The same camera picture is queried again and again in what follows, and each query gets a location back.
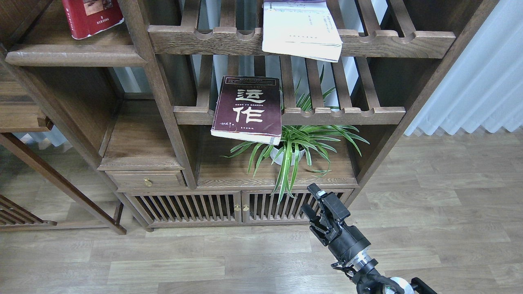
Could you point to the white plant pot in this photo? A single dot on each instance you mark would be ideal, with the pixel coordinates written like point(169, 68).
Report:
point(279, 154)

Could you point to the right slatted cabinet door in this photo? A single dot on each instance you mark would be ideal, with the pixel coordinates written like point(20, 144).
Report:
point(262, 208)

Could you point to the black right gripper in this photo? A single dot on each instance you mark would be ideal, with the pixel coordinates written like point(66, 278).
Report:
point(348, 245)

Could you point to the white paperback book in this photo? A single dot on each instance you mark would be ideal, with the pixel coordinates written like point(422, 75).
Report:
point(300, 28)

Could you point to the white pleated curtain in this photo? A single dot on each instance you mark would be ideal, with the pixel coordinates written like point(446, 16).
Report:
point(484, 88)

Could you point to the red paperback book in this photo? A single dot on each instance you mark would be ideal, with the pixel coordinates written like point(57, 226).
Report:
point(89, 17)

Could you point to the dark wooden bookshelf unit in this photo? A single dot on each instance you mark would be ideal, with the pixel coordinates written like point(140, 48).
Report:
point(140, 96)

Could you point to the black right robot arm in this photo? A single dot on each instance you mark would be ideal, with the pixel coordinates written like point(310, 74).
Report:
point(369, 281)

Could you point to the green spider plant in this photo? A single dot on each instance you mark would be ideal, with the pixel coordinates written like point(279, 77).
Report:
point(312, 138)

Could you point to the dark maroon book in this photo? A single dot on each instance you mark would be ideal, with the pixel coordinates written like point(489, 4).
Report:
point(249, 109)

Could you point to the wooden side furniture left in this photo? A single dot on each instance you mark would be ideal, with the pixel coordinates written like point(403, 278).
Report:
point(20, 114)

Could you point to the wooden drawer with brass knob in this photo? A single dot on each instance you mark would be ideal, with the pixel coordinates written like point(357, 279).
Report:
point(133, 180)

